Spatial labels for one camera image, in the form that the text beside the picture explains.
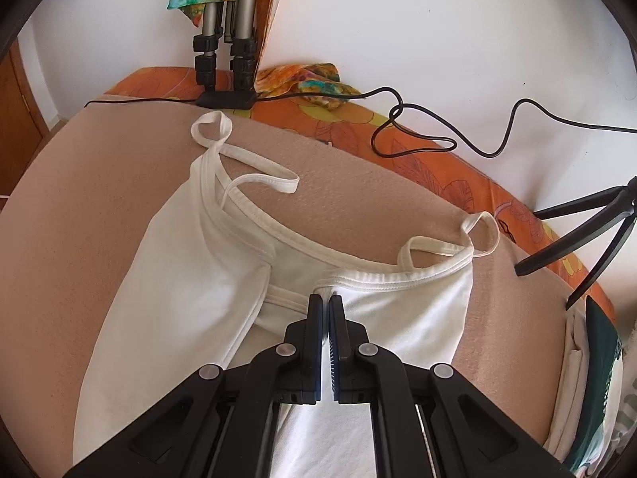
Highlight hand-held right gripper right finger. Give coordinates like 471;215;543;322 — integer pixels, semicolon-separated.
328;295;573;478

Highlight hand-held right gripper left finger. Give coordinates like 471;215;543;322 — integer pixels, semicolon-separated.
62;294;326;478

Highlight white tank top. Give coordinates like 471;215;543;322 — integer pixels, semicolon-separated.
72;112;500;478

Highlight stack of folded clothes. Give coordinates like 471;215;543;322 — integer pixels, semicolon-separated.
545;295;630;474

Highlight orange floral bed sheet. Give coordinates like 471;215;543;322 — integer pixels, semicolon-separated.
104;64;620;310

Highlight beige blanket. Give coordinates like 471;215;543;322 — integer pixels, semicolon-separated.
0;104;571;478

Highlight small black tripod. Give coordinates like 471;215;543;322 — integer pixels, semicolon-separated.
515;175;637;310

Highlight silver tripod with black clamps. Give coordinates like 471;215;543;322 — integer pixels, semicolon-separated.
191;0;264;108

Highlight black cable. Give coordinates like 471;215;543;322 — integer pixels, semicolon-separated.
84;86;637;158

